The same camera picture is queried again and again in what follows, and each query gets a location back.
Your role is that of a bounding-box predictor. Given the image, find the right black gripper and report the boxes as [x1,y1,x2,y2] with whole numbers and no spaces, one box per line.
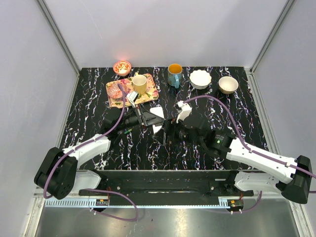
[153,115,204,147]

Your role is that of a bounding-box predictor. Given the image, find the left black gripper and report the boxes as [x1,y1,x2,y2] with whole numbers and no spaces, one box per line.
[116,103,163,132]

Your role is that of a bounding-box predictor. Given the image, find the white remote control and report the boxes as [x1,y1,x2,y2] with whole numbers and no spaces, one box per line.
[150,107,164,134]

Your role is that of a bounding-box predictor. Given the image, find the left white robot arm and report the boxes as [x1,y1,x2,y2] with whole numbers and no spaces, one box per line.
[34,105,164,199]

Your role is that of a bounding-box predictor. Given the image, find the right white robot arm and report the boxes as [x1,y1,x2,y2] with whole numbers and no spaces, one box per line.
[153,119,312,204]

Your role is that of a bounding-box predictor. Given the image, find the cream yellow cup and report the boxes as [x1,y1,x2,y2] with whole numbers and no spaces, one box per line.
[132,75,147,95]

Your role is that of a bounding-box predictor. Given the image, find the pink glass bowl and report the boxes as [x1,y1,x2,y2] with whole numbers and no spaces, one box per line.
[107,83,128,100]

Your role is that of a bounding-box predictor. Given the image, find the blue butterfly mug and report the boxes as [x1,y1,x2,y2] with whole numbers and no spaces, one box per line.
[168,64,182,89]

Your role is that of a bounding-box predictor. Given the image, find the red orange patterned bowl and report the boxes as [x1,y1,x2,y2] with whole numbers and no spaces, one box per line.
[113,60,131,77]

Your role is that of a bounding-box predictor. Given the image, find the white scalloped bowl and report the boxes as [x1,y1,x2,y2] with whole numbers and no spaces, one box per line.
[189,70,212,89]

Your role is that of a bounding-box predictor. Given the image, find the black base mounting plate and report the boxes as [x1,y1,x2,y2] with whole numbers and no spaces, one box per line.
[79,170,254,206]

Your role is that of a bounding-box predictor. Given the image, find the cream floral small bowl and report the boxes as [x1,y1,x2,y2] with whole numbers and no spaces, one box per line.
[218,76,239,95]

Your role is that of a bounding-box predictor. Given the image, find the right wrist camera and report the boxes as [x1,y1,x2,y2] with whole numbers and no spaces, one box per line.
[176,101,192,123]

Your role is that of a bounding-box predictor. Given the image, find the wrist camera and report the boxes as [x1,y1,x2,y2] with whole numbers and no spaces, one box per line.
[176,101,192,123]
[126,91,139,108]

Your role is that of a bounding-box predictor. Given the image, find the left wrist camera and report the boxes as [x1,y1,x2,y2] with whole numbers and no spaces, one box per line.
[126,91,139,108]

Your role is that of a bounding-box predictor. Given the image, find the aluminium frame post right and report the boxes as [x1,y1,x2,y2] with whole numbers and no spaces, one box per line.
[249,0,297,75]

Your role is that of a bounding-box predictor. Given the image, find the aluminium frame post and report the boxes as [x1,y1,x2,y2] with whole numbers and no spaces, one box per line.
[249,0,297,75]
[36,0,81,75]

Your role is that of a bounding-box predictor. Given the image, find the aluminium frame post left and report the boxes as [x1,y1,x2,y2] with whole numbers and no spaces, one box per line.
[36,0,81,75]

